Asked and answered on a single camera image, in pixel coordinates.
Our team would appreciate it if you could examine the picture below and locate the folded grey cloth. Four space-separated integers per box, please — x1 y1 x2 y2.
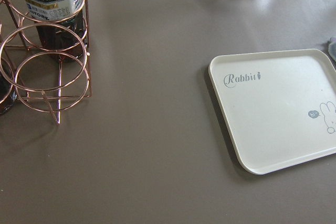
328 37 336 62

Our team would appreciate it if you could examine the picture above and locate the copper wire bottle rack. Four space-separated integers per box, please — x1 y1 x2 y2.
1 0 92 124

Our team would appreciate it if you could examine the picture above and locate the cream rabbit serving tray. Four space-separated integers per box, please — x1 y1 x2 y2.
208 49 335 175

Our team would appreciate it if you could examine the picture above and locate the tea bottle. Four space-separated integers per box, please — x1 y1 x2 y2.
1 59 17 115
25 0 84 58

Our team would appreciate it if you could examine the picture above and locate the tea bottle front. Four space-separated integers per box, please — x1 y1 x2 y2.
25 0 84 58

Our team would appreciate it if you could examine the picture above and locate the tea bottle middle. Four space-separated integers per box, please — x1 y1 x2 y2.
1 59 17 115

